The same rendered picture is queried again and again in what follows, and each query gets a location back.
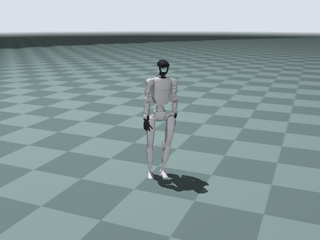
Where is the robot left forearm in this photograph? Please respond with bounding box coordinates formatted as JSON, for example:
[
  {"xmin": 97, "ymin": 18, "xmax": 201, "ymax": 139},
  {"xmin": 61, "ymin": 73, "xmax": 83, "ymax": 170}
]
[{"xmin": 171, "ymin": 101, "xmax": 178, "ymax": 116}]

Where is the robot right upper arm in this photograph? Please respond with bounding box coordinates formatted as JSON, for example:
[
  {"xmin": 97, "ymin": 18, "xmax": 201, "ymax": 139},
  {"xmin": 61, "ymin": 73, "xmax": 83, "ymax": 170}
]
[{"xmin": 144, "ymin": 78, "xmax": 155, "ymax": 103}]

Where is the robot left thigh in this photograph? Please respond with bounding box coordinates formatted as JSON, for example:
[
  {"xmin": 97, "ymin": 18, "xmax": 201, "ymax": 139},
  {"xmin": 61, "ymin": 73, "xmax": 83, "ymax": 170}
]
[{"xmin": 161, "ymin": 114, "xmax": 175, "ymax": 150}]

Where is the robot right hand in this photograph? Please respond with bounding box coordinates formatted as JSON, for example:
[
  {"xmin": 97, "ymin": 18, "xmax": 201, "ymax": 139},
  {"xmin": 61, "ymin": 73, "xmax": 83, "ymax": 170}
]
[{"xmin": 143, "ymin": 115, "xmax": 153, "ymax": 131}]

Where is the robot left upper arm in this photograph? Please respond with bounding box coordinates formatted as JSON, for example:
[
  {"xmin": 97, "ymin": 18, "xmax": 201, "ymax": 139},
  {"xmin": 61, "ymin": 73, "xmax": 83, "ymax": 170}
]
[{"xmin": 170, "ymin": 78, "xmax": 178, "ymax": 102}]

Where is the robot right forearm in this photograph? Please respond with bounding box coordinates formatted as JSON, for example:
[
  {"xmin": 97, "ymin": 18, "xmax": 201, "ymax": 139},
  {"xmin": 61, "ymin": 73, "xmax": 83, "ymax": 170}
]
[{"xmin": 143, "ymin": 97, "xmax": 150, "ymax": 120}]

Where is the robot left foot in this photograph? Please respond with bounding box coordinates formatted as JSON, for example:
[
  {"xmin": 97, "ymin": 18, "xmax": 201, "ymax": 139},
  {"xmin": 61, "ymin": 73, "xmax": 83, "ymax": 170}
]
[{"xmin": 159, "ymin": 169, "xmax": 168, "ymax": 179}]

